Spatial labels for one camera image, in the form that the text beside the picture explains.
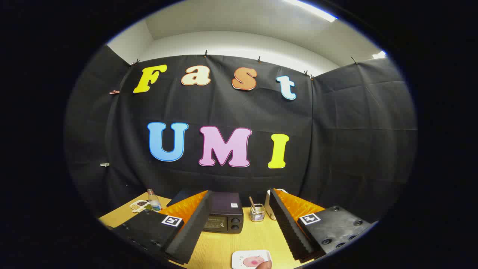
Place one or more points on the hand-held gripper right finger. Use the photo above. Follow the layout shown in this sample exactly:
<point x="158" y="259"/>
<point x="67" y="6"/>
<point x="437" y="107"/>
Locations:
<point x="291" y="231"/>

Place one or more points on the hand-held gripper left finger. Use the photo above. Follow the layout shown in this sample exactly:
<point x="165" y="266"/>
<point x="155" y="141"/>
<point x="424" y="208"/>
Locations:
<point x="194" y="231"/>

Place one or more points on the black toaster oven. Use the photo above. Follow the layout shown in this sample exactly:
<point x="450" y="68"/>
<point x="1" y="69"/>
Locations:
<point x="224" y="209"/>

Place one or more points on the white square plate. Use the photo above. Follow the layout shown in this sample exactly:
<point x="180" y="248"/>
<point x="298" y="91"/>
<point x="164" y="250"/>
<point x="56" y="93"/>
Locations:
<point x="241" y="257"/>

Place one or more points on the white bread toaster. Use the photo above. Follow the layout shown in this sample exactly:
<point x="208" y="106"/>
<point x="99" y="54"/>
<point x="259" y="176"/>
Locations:
<point x="268" y="209"/>

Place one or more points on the small metal mesh holder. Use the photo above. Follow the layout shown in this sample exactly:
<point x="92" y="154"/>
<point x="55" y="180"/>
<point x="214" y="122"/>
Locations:
<point x="257" y="215"/>

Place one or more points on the thin wooden stick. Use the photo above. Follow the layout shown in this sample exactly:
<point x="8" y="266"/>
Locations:
<point x="252" y="202"/>

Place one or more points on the clear plastic water bottle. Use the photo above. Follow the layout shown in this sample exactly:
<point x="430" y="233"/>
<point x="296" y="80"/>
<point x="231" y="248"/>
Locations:
<point x="154" y="201"/>

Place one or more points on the white divided snack dish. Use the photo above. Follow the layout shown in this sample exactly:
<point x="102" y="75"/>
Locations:
<point x="138" y="204"/>

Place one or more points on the row of dark cloth clips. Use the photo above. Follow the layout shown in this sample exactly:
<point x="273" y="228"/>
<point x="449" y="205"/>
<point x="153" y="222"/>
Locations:
<point x="205" y="53"/>

